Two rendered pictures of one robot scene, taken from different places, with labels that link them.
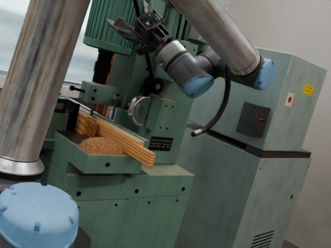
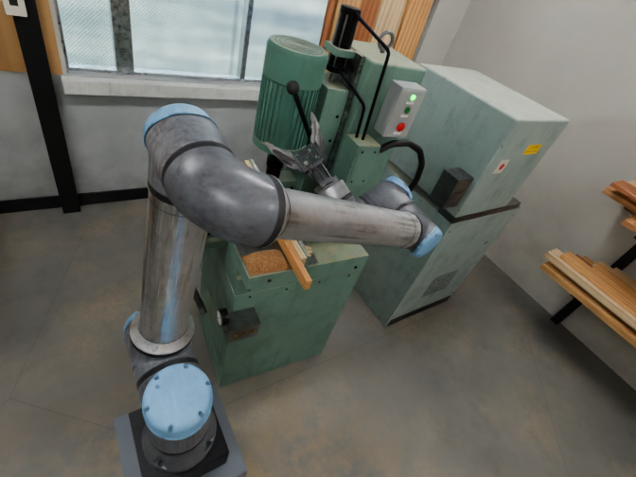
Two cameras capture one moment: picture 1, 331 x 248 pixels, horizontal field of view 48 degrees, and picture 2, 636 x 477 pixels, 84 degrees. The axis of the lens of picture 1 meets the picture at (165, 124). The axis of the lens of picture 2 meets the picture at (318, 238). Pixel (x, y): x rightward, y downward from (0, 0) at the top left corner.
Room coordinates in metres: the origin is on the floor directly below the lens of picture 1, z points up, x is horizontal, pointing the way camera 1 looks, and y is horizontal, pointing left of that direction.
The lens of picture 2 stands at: (0.32, -0.02, 1.75)
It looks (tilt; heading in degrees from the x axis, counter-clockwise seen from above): 39 degrees down; 4
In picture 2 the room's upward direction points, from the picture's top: 19 degrees clockwise
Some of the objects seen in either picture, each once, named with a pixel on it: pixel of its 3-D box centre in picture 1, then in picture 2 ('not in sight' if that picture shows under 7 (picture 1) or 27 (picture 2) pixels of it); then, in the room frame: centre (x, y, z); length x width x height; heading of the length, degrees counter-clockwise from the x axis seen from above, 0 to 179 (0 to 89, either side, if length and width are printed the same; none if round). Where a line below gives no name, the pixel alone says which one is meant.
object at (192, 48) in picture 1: (178, 61); (356, 160); (1.41, 0.02, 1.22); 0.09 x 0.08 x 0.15; 133
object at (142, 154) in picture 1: (104, 131); (275, 227); (1.30, 0.20, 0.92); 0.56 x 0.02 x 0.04; 43
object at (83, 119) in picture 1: (72, 117); not in sight; (1.33, 0.33, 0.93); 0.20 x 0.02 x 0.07; 43
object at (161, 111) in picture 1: (158, 113); not in sight; (1.39, 0.03, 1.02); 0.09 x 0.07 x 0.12; 43
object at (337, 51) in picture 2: not in sight; (344, 40); (1.47, 0.17, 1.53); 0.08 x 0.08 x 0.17; 43
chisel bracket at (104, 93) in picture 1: (100, 96); (275, 185); (1.39, 0.26, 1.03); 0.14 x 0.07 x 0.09; 133
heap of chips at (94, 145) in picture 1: (103, 143); (266, 258); (1.14, 0.17, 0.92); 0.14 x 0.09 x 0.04; 133
